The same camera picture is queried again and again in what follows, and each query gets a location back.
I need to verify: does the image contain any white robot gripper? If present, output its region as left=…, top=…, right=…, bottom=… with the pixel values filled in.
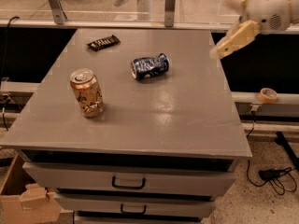
left=209, top=0, right=299, bottom=59

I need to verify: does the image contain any blue pepsi can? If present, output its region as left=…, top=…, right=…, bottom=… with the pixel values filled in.
left=130, top=53, right=170, bottom=80

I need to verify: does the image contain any orange soda can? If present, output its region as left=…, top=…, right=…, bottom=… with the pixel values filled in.
left=70, top=68, right=104, bottom=118

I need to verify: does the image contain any roll of tan tape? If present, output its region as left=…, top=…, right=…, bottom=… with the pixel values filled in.
left=258, top=88, right=278, bottom=104

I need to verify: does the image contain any black stand leg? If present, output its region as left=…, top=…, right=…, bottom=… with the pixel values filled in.
left=276, top=132, right=299, bottom=171

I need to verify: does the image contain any black candy bar wrapper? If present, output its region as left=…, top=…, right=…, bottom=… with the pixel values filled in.
left=87, top=35, right=120, bottom=51

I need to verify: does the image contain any grey drawer cabinet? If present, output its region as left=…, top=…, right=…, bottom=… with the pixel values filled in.
left=3, top=29, right=251, bottom=224

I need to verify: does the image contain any top grey drawer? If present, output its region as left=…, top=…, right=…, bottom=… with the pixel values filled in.
left=23, top=162, right=235, bottom=197

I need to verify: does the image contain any grey drawer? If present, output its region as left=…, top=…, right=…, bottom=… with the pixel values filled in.
left=54, top=194, right=216, bottom=217
left=23, top=162, right=235, bottom=197

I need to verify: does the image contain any middle grey drawer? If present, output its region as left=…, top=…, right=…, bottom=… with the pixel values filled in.
left=54, top=194, right=216, bottom=217

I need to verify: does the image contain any cardboard box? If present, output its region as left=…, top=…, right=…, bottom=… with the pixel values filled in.
left=0, top=155, right=61, bottom=224

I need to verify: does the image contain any middle metal bracket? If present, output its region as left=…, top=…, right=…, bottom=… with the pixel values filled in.
left=164, top=0, right=176, bottom=27

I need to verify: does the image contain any metal bracket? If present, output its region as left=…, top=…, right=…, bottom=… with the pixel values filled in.
left=164, top=0, right=176, bottom=27
left=48, top=0, right=67, bottom=24

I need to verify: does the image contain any black power adapter with cable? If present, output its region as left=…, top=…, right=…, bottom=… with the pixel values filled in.
left=246, top=161, right=298, bottom=196

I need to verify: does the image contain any left metal bracket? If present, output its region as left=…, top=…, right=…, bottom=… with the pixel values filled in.
left=48, top=0, right=67, bottom=24

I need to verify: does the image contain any black cable at left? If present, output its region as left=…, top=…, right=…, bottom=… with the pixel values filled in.
left=0, top=15, right=21, bottom=132

